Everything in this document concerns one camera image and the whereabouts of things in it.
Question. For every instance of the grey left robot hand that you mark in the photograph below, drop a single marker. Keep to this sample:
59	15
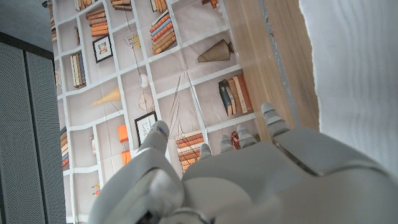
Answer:
248	186

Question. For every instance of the white cloth napkin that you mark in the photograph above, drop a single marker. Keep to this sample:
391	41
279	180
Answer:
357	77

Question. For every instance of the printed bookshelf backdrop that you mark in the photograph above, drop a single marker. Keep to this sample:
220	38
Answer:
174	68

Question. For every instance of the grey perforated panel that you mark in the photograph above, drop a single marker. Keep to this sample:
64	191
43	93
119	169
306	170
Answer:
25	130

